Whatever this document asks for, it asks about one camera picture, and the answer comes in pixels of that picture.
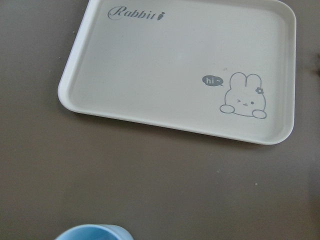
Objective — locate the cream rabbit tray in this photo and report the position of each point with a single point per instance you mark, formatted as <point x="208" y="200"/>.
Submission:
<point x="223" y="68"/>

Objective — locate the light blue plastic cup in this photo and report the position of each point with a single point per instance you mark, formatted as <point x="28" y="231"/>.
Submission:
<point x="96" y="232"/>

